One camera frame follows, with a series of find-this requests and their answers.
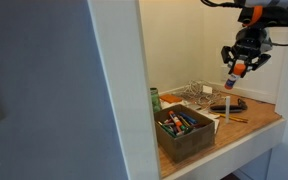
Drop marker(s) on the blue marker in box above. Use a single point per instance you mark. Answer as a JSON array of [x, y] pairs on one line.
[[188, 118]]

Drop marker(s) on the white upright tube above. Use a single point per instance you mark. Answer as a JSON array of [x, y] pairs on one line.
[[227, 109]]

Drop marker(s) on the green glass jar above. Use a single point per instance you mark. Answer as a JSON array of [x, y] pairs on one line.
[[155, 99]]

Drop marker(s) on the green marker in box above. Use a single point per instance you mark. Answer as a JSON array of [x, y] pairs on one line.
[[166, 129]]

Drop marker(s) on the black glasses case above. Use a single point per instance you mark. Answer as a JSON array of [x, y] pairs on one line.
[[223, 108]]

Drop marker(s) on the orange marker in box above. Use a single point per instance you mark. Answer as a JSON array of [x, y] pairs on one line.
[[175, 119]]

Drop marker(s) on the brown cardboard box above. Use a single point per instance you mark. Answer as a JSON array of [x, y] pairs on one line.
[[180, 148]]

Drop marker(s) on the white papers stack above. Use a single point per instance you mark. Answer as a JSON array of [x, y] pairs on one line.
[[195, 107]]

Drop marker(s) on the yellow pencil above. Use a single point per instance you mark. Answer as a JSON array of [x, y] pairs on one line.
[[236, 119], [233, 116]]

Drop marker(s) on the orange cap glue stick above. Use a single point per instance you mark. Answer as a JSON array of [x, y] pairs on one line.
[[234, 76]]

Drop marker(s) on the white power adapter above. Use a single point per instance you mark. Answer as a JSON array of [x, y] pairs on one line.
[[207, 89]]

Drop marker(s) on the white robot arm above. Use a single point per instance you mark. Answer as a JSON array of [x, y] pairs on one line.
[[275, 15]]

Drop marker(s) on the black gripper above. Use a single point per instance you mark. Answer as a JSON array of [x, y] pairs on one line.
[[249, 42]]

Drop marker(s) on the black sunglasses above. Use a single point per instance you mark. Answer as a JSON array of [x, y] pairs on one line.
[[242, 104]]

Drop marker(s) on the orange notepad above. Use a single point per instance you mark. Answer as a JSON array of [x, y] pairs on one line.
[[171, 98]]

